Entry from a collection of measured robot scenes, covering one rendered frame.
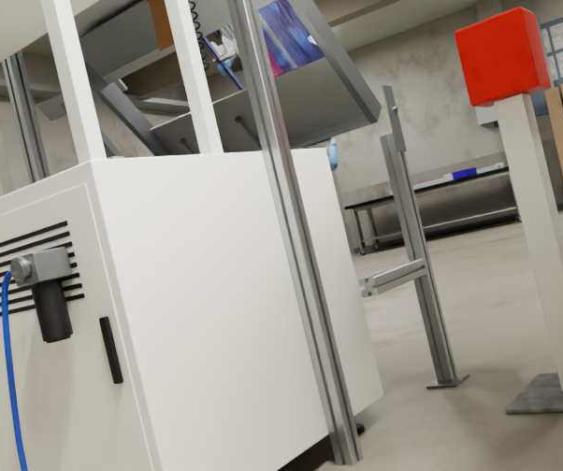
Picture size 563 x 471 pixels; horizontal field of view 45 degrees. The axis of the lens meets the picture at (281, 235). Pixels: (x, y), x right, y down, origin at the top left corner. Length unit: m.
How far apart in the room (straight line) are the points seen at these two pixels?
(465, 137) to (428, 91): 0.81
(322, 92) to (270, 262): 0.65
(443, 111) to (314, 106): 7.72
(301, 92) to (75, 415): 1.02
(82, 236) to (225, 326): 0.28
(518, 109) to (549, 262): 0.31
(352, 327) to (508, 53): 0.64
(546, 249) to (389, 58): 8.43
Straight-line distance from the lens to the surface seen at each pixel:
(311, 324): 1.32
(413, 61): 9.69
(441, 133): 9.50
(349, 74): 1.70
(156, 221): 1.08
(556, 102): 9.06
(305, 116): 1.86
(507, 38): 1.46
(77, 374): 1.13
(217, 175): 1.20
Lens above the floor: 0.45
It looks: level
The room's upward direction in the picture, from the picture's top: 13 degrees counter-clockwise
